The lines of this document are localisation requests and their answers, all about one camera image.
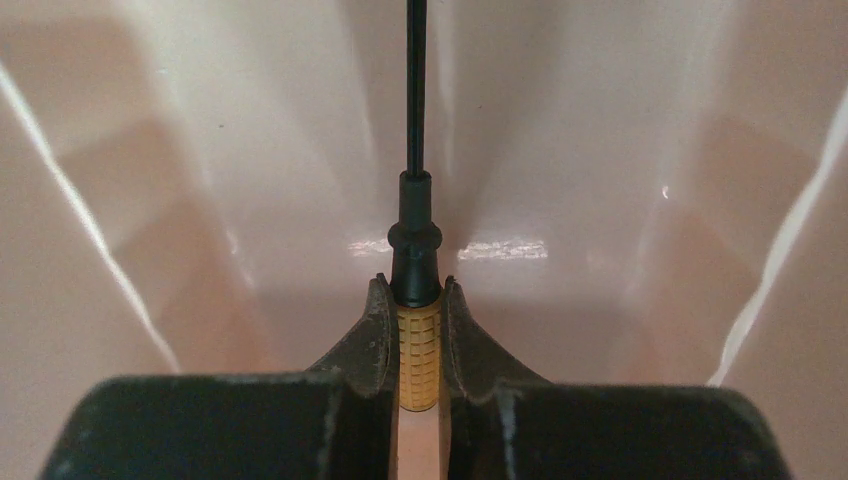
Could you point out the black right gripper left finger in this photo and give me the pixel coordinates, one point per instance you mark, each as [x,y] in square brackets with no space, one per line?
[336,419]

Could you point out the pink plastic bin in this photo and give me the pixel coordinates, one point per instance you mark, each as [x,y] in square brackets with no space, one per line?
[629,192]

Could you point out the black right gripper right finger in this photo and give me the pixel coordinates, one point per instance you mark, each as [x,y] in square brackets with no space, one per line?
[502,420]

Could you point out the yellow handled black screwdriver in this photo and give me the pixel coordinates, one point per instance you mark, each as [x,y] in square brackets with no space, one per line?
[415,239]

